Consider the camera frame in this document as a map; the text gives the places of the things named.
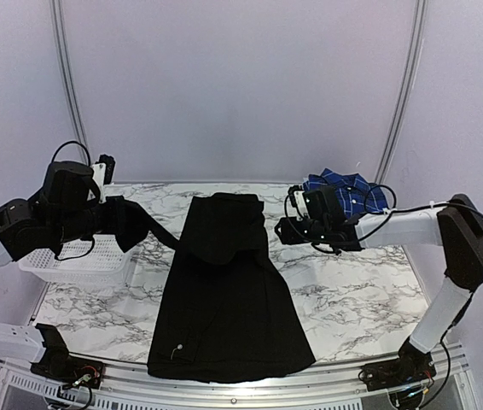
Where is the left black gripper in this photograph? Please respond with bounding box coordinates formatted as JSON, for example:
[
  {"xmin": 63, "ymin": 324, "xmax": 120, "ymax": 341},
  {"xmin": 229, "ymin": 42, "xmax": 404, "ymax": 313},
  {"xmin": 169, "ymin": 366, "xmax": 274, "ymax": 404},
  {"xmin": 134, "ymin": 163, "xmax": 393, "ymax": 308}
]
[{"xmin": 50, "ymin": 195, "xmax": 131, "ymax": 245}]

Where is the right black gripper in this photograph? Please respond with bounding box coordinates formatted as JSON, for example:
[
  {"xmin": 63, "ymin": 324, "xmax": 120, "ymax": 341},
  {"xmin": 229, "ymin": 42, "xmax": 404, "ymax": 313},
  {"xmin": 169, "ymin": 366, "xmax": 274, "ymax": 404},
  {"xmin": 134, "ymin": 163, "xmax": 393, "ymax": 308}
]
[{"xmin": 274, "ymin": 216, "xmax": 329, "ymax": 245}]

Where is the black long sleeve shirt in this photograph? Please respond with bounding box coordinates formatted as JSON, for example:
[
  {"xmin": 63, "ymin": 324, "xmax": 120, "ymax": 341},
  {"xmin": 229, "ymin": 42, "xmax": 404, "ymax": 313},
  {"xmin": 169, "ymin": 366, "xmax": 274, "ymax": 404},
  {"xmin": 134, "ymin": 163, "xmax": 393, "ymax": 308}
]
[{"xmin": 113, "ymin": 191, "xmax": 317, "ymax": 384}]

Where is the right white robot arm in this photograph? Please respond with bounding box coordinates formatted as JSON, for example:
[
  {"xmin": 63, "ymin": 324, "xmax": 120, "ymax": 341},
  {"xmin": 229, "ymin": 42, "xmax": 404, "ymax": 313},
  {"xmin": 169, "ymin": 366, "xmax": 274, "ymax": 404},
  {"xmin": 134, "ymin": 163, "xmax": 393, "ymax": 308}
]
[{"xmin": 274, "ymin": 187, "xmax": 483, "ymax": 383}]

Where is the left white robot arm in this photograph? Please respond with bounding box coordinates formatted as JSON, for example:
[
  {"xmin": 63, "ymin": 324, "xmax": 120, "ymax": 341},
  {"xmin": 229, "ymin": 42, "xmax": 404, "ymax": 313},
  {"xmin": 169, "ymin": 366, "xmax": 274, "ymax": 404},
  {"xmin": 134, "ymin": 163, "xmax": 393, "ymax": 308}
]
[{"xmin": 0, "ymin": 155, "xmax": 137, "ymax": 289}]

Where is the blue plaid folded shirt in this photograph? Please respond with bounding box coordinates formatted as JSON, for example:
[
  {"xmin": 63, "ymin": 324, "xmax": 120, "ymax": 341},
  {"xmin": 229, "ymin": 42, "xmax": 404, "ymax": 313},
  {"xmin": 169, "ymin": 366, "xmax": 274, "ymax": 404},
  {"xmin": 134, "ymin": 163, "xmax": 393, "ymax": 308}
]
[{"xmin": 302, "ymin": 168, "xmax": 389, "ymax": 219}]

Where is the white plastic basket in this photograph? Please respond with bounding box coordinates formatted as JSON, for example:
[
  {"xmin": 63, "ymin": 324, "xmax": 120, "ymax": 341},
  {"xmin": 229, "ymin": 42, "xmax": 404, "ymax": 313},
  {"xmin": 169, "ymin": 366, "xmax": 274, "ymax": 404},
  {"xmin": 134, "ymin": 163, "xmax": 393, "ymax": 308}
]
[{"xmin": 18, "ymin": 235, "xmax": 134, "ymax": 286}]

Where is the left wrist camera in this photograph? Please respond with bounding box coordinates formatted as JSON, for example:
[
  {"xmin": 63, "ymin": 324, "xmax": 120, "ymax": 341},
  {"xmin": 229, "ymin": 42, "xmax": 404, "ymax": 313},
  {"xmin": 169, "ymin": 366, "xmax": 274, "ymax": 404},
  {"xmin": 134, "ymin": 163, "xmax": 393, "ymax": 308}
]
[{"xmin": 91, "ymin": 154, "xmax": 116, "ymax": 203}]

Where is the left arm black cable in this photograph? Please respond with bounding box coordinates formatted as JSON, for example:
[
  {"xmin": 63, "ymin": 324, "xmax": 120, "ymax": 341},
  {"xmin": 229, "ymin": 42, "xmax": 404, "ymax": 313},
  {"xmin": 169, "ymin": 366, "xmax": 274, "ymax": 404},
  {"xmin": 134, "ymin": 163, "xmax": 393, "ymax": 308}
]
[{"xmin": 0, "ymin": 141, "xmax": 96, "ymax": 261}]

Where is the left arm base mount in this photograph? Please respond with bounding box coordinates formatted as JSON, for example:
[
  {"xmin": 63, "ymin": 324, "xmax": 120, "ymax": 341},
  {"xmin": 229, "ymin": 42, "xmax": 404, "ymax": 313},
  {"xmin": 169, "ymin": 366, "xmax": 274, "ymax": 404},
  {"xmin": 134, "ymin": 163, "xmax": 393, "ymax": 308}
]
[{"xmin": 30, "ymin": 351, "xmax": 104, "ymax": 389}]

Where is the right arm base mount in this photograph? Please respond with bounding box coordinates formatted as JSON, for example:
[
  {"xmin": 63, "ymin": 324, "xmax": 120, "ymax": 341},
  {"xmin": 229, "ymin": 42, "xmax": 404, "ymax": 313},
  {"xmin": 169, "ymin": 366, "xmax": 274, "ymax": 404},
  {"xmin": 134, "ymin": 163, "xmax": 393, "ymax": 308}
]
[{"xmin": 358, "ymin": 358, "xmax": 437, "ymax": 391}]

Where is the front aluminium rail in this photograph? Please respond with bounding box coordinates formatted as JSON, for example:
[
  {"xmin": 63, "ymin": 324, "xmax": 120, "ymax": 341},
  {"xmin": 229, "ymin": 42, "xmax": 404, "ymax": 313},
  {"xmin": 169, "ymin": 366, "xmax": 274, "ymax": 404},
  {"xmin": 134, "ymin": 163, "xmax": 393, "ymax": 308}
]
[{"xmin": 0, "ymin": 343, "xmax": 480, "ymax": 409}]

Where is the right aluminium frame post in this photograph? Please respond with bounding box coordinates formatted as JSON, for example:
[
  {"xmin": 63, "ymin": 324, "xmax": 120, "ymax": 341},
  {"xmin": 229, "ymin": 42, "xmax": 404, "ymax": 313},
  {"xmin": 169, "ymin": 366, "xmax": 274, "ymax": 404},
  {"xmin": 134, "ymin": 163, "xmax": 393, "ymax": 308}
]
[{"xmin": 375, "ymin": 0, "xmax": 428, "ymax": 184}]

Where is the aluminium frame post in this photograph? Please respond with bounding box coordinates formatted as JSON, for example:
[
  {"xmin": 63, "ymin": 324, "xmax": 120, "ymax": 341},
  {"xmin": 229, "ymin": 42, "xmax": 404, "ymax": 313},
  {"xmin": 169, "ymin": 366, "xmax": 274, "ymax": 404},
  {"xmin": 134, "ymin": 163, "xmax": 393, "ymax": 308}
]
[
  {"xmin": 49, "ymin": 0, "xmax": 91, "ymax": 163},
  {"xmin": 375, "ymin": 0, "xmax": 428, "ymax": 184}
]

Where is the left aluminium frame post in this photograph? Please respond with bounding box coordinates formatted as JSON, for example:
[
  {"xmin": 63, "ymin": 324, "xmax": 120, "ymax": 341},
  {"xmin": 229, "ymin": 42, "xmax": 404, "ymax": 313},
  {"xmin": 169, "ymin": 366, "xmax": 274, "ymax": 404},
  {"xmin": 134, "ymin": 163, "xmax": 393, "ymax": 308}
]
[{"xmin": 49, "ymin": 0, "xmax": 91, "ymax": 163}]

